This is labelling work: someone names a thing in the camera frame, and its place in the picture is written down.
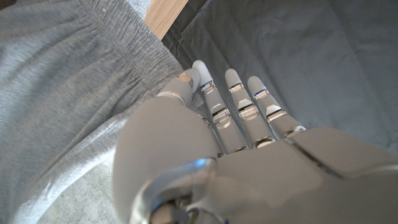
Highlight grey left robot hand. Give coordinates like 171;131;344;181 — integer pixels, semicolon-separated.
111;59;398;224

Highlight gray shorts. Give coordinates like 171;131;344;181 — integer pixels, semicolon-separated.
0;0;185;224

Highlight black backdrop curtain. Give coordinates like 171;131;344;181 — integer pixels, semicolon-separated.
161;0;398;153

